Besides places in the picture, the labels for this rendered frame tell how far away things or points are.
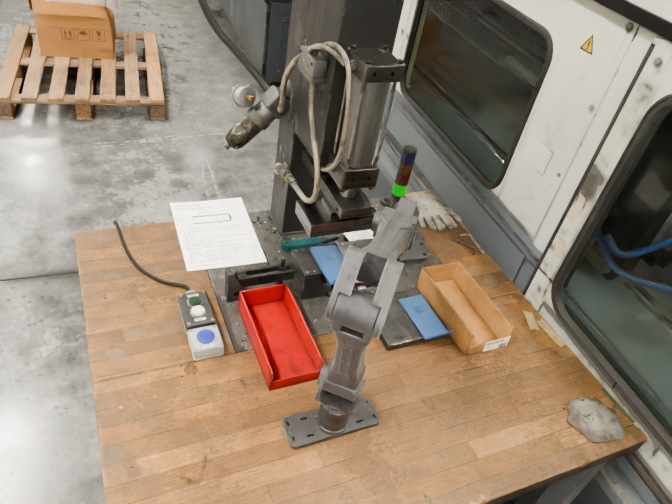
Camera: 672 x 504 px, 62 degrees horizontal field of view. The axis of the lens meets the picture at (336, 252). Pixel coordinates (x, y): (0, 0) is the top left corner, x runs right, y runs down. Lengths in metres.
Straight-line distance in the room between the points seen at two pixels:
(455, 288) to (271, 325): 0.53
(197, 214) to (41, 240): 1.51
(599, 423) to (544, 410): 0.12
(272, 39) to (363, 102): 3.27
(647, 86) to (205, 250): 1.11
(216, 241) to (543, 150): 0.94
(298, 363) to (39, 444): 1.25
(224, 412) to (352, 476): 0.29
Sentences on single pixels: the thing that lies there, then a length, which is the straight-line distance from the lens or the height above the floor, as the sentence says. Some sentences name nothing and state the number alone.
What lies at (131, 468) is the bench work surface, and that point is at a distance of 1.16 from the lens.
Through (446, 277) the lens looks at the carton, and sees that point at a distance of 1.59.
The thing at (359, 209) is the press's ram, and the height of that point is 1.18.
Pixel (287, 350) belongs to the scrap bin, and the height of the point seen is 0.90.
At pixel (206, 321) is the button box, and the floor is 0.93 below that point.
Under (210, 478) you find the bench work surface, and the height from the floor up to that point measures 0.90.
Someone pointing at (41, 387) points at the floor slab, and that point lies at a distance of 2.45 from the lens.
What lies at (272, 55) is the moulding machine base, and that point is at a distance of 4.46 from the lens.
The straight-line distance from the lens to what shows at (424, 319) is 1.44.
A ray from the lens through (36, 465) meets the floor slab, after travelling 2.27.
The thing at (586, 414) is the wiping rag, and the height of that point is 0.92.
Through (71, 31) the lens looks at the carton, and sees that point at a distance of 4.49.
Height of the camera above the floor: 1.91
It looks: 39 degrees down
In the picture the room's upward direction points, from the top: 12 degrees clockwise
